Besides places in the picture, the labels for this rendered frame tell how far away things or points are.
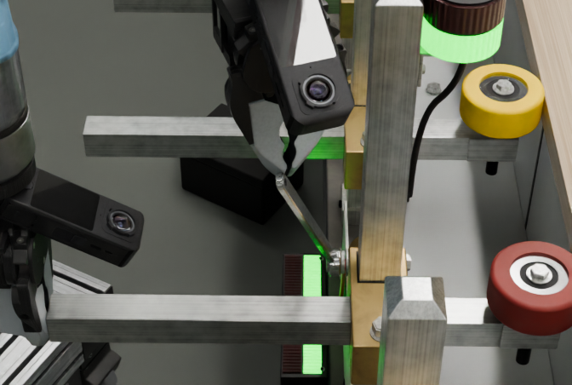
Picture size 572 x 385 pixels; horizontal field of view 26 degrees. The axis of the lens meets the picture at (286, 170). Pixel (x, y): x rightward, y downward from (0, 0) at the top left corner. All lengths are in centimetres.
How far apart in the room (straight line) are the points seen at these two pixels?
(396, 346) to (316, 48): 21
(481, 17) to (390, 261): 26
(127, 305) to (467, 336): 29
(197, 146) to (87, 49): 160
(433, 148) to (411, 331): 53
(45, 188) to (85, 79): 177
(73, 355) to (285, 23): 118
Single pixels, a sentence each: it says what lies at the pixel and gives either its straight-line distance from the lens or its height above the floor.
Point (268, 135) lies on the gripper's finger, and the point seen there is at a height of 105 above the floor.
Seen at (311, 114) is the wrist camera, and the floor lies 113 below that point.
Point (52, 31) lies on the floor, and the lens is 291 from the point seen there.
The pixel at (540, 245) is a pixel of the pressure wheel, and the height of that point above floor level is 91.
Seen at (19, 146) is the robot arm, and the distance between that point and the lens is 93.
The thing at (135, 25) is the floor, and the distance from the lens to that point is 290.
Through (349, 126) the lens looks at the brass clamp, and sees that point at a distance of 123.
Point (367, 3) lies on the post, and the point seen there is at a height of 99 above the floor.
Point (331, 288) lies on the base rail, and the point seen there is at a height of 70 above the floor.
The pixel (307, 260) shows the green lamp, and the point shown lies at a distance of 132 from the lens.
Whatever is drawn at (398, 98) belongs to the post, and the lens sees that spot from 94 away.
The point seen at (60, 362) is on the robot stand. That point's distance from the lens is 192.
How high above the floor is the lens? 165
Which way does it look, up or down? 42 degrees down
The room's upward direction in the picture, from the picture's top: straight up
